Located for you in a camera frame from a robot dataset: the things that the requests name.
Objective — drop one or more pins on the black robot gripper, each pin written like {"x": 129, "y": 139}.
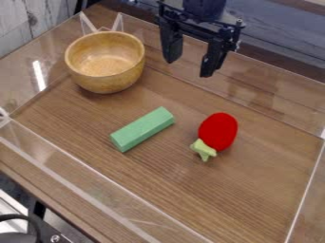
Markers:
{"x": 205, "y": 20}

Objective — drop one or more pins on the red plush strawberry toy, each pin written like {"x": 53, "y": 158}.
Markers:
{"x": 217, "y": 133}

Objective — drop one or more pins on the wooden bowl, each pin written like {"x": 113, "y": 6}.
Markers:
{"x": 105, "y": 61}

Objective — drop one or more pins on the green rectangular block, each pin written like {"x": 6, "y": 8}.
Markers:
{"x": 143, "y": 129}

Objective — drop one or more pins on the clear acrylic tray wall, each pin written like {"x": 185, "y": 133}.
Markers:
{"x": 258, "y": 194}

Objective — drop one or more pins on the black table leg bracket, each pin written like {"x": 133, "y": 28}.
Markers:
{"x": 50, "y": 235}

